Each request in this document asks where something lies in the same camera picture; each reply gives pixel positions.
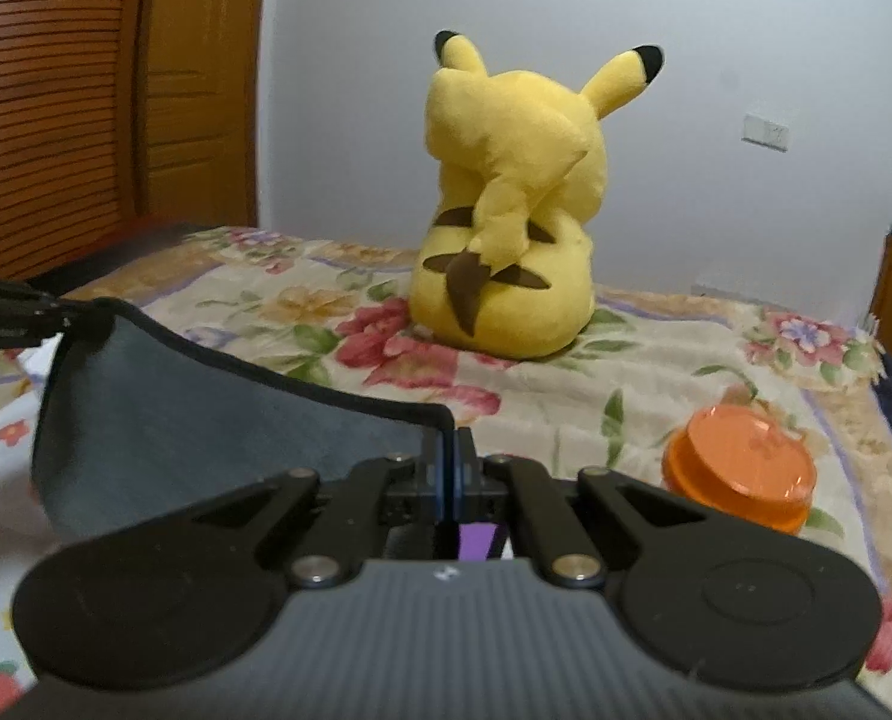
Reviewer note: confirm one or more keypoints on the white wall socket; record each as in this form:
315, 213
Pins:
766, 131

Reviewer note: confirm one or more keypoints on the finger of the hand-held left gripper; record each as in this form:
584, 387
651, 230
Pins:
18, 315

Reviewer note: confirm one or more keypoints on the floral bed sheet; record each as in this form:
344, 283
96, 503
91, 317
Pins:
611, 390

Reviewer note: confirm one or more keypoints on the grey towel with black edge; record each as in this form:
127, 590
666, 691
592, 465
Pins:
213, 435

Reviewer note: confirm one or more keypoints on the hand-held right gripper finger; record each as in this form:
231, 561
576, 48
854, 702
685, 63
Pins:
462, 476
444, 476

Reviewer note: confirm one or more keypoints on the orange plastic lid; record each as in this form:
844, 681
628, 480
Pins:
746, 465

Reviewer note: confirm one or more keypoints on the wooden louvered wardrobe door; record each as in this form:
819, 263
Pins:
48, 97

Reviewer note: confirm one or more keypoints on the wooden panel door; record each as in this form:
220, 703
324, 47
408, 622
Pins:
198, 82

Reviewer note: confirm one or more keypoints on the yellow plush toy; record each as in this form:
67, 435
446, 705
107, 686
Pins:
506, 225

